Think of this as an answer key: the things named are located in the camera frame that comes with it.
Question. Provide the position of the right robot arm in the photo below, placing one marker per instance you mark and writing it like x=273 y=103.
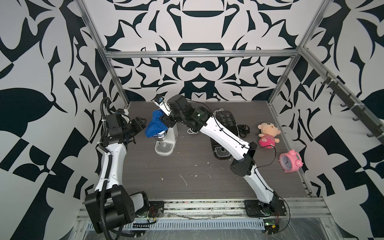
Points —
x=201 y=119

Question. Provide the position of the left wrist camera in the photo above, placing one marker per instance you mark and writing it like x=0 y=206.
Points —
x=123 y=111

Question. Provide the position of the wall hook rail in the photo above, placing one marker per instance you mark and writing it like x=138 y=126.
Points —
x=361 y=111

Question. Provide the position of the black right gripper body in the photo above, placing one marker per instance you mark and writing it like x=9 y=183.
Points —
x=179 y=117

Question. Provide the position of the pink alarm clock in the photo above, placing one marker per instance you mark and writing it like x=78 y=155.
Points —
x=290 y=161

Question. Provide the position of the blue cleaning cloth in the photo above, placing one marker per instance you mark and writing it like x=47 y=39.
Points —
x=156 y=126

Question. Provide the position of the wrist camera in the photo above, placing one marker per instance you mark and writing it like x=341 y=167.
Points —
x=123 y=111
x=163 y=105

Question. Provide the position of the white coffee machine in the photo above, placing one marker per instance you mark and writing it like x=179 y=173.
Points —
x=166 y=141

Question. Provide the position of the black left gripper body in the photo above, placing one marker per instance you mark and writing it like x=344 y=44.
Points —
x=135 y=127

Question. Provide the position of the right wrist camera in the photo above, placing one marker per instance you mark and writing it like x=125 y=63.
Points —
x=163 y=105

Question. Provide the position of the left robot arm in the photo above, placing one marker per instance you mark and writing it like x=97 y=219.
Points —
x=110 y=207

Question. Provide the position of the pink plush pig toy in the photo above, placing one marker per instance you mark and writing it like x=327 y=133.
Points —
x=268 y=135

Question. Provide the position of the black coffee machine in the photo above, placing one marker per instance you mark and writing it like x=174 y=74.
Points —
x=227 y=120

